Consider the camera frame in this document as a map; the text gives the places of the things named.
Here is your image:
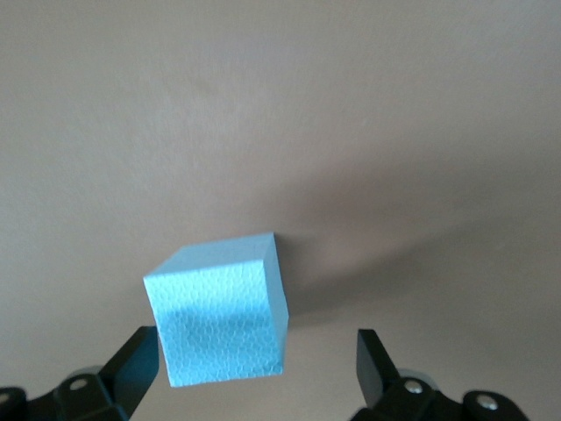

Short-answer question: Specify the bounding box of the brown table cover sheet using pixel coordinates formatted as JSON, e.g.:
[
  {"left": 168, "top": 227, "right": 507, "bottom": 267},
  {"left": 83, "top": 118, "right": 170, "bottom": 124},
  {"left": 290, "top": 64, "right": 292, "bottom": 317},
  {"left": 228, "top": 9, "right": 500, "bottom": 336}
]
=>
[{"left": 0, "top": 0, "right": 561, "bottom": 421}]

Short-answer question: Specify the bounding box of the light blue foam block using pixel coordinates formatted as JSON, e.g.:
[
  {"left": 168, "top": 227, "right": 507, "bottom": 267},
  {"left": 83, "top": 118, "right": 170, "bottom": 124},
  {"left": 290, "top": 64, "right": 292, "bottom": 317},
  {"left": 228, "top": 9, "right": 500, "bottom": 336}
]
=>
[{"left": 143, "top": 231, "right": 291, "bottom": 389}]

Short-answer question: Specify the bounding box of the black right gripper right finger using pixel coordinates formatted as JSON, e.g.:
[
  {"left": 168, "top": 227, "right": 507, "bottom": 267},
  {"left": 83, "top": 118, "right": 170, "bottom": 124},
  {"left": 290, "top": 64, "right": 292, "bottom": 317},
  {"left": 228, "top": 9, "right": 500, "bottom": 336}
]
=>
[{"left": 353, "top": 328, "right": 528, "bottom": 421}]

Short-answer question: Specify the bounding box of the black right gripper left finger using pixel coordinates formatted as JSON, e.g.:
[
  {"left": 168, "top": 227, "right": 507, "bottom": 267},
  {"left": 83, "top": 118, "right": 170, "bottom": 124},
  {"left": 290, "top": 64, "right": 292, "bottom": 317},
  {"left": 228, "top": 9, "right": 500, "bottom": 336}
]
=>
[{"left": 0, "top": 326, "right": 161, "bottom": 421}]

